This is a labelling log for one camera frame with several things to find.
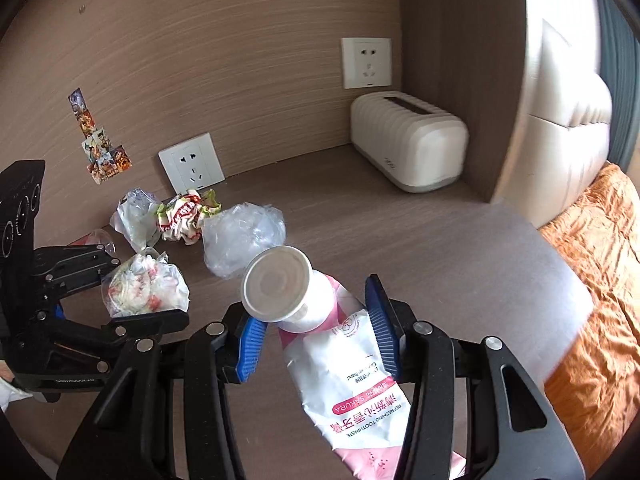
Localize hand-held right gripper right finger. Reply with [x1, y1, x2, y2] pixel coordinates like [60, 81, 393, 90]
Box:
[364, 274, 586, 480]

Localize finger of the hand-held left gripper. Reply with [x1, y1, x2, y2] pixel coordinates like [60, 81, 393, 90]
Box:
[35, 246, 121, 301]
[57, 305, 190, 356]

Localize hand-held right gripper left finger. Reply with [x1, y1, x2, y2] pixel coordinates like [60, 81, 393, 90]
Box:
[62, 302, 266, 480]

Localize clear bag of wrappers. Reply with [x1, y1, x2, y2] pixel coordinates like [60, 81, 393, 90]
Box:
[101, 247, 191, 318]

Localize pink white toothpaste tube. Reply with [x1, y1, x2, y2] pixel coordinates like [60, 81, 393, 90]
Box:
[241, 246, 468, 480]

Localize clear crumpled plastic bag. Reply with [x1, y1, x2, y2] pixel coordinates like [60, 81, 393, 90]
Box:
[110, 187, 166, 253]

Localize large clear plastic bag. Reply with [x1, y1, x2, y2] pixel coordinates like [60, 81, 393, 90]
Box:
[202, 202, 287, 278]

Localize green red crumpled wrapper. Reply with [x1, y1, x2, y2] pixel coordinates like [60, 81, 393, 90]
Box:
[156, 187, 222, 246]

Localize white ribbed box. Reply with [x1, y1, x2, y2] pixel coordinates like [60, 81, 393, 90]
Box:
[350, 91, 469, 194]

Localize orange blanket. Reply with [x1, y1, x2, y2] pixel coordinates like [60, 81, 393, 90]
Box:
[537, 162, 640, 476]

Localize white padded headboard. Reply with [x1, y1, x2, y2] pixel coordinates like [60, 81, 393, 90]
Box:
[515, 17, 613, 231]

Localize wooden shelf unit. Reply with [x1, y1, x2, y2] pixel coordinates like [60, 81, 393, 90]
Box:
[397, 0, 526, 206]

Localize blue curtain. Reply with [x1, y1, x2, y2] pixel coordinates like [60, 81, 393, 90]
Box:
[595, 0, 640, 171]

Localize cartoon wall stickers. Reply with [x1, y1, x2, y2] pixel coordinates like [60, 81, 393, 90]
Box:
[68, 88, 133, 185]

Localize white wall socket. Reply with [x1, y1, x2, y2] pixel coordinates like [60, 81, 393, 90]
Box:
[341, 36, 393, 90]
[158, 132, 226, 191]

